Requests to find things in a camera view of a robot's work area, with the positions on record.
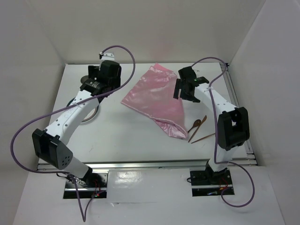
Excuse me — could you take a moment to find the pink satin rose cloth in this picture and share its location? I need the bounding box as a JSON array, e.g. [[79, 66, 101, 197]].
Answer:
[[121, 63, 188, 139]]

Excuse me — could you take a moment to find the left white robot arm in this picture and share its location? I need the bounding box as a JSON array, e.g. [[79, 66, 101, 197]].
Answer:
[[32, 60, 121, 187]]

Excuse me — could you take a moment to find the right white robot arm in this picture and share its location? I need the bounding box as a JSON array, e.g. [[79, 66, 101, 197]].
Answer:
[[173, 66, 250, 185]]

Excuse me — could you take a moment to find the small metal cup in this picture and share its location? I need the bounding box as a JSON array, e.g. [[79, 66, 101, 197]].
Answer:
[[80, 75, 89, 84]]

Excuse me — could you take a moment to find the wooden knife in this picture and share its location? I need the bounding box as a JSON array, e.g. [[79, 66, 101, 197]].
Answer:
[[188, 115, 207, 142]]

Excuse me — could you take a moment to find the white plate with coloured rim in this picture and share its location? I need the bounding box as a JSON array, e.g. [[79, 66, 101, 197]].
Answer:
[[81, 105, 99, 124]]

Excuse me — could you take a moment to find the front aluminium rail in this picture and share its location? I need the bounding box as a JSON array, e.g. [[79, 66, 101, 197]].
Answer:
[[37, 158, 257, 171]]

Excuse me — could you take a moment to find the aluminium rail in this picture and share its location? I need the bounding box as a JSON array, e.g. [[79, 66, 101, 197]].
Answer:
[[37, 158, 257, 171], [223, 63, 257, 165]]

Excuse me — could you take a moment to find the right side aluminium rail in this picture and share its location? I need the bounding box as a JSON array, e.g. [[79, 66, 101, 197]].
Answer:
[[223, 63, 257, 165]]

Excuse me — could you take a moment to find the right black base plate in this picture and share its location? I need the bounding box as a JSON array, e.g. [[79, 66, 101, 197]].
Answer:
[[187, 170, 235, 197]]

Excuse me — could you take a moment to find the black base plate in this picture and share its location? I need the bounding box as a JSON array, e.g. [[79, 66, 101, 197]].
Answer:
[[63, 170, 108, 199], [187, 170, 235, 197]]

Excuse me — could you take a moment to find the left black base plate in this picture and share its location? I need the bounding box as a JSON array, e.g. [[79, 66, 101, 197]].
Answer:
[[63, 170, 108, 199]]

